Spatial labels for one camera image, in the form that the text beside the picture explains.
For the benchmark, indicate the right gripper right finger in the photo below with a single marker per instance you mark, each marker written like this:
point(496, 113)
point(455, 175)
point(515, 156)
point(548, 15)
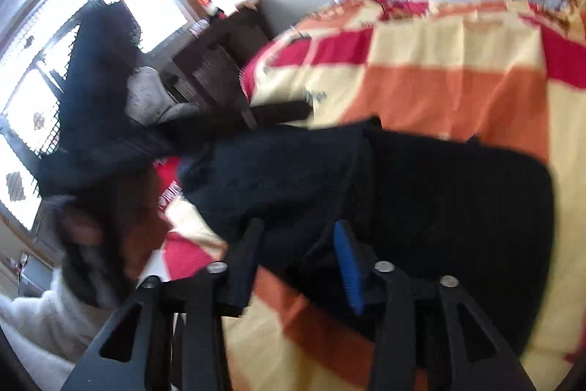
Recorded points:
point(472, 354)

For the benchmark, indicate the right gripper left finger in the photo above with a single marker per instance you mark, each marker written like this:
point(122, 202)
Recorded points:
point(133, 351)

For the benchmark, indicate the black pants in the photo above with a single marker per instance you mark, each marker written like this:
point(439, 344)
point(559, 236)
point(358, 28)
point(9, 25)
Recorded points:
point(483, 215)

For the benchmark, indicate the white fleece sleeve forearm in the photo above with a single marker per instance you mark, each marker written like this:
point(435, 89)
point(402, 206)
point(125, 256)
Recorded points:
point(49, 334)

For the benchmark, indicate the white upholstered chair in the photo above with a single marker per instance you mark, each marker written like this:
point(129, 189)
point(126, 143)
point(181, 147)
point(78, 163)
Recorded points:
point(148, 102)

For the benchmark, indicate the dark wooden desk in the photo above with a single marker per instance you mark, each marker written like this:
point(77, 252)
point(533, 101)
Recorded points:
point(208, 69)

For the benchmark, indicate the red orange checked blanket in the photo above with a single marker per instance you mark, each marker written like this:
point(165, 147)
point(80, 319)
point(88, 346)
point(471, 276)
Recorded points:
point(506, 72)

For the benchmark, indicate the window with lattice grille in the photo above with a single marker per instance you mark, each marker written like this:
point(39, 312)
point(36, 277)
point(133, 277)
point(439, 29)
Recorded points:
point(34, 65)

